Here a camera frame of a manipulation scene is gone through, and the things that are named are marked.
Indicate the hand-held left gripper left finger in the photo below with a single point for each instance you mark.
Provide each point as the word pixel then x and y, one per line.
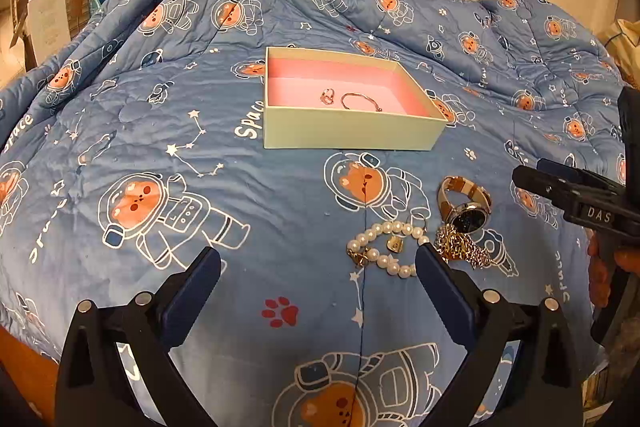
pixel 200 277

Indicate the blue box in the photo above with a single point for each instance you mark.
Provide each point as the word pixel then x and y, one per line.
pixel 96 2

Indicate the pale green box pink inside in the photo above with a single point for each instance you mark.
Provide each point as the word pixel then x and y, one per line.
pixel 350 132

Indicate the wooden bed frame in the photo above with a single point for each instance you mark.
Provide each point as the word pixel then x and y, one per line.
pixel 25 367

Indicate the person's right hand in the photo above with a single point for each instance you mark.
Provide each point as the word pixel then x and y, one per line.
pixel 597 272

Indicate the thin hoop bangle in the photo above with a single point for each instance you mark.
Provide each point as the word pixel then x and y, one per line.
pixel 355 94

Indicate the blue astronaut bear blanket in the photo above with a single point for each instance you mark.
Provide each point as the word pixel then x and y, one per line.
pixel 150 132

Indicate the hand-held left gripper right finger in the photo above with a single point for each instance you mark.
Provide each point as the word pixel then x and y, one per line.
pixel 437 282

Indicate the cream plastic bag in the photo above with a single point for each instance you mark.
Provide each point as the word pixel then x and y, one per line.
pixel 622 44

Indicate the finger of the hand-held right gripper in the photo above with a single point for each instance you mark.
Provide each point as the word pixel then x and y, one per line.
pixel 550 189
pixel 555 167

